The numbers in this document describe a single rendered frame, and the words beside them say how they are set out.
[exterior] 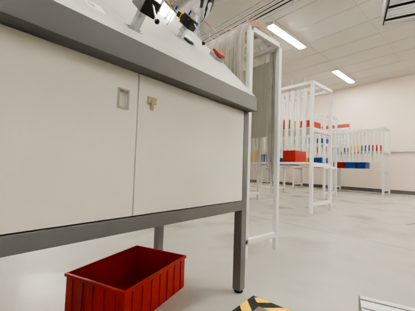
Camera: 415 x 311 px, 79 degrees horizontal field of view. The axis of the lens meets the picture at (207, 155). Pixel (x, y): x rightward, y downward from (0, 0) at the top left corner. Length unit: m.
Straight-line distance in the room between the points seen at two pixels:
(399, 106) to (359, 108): 1.00
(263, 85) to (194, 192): 1.30
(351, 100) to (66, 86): 9.09
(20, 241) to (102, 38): 0.46
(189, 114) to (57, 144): 0.42
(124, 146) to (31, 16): 0.32
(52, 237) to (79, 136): 0.23
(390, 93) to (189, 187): 8.56
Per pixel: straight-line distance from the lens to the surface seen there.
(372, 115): 9.13
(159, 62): 0.76
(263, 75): 2.03
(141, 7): 0.78
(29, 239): 0.64
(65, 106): 0.64
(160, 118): 0.78
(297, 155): 3.89
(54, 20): 0.65
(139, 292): 1.01
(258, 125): 1.95
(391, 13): 0.65
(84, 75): 0.68
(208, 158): 0.93
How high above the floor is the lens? 0.54
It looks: 3 degrees up
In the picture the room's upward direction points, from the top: 2 degrees clockwise
